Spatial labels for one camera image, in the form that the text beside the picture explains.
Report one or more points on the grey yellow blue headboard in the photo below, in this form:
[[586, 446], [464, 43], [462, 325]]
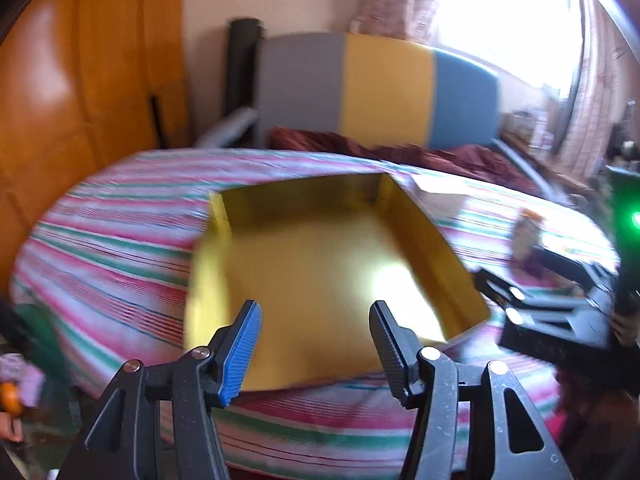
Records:
[[385, 90]]

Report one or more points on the bright window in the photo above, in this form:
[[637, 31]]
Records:
[[500, 20]]

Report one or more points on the striped bedsheet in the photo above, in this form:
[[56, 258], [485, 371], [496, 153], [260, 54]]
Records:
[[125, 260]]

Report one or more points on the gold tray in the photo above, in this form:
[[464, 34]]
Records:
[[310, 270]]

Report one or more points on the person's red garment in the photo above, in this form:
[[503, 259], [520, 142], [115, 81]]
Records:
[[585, 420]]

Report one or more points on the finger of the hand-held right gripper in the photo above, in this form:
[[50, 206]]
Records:
[[500, 287], [565, 265]]

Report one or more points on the grey bed rail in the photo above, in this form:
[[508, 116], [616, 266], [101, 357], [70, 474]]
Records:
[[530, 170], [230, 127]]

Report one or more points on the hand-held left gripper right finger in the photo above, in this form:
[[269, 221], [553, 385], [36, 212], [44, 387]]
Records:
[[387, 345]]

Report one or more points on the small orange object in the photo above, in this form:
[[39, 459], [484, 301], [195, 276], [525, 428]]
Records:
[[10, 397]]

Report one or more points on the black rolled mat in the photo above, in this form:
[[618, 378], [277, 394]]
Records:
[[240, 70]]

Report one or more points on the wooden wardrobe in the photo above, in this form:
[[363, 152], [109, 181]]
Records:
[[75, 85]]

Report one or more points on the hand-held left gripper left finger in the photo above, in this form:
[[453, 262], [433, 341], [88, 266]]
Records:
[[242, 345]]

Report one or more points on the pink curtain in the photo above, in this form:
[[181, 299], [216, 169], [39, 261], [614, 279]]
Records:
[[390, 0], [595, 85]]

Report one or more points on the cluttered wooden side table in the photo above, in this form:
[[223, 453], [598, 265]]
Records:
[[530, 130]]

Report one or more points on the person's right hand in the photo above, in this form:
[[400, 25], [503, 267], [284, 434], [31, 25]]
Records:
[[625, 327]]

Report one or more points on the orange-topped snack packet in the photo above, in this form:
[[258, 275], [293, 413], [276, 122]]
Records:
[[527, 235]]

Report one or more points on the pink fluffy cloth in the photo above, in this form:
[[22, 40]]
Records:
[[20, 375]]

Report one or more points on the maroon blanket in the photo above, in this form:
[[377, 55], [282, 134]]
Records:
[[475, 160]]

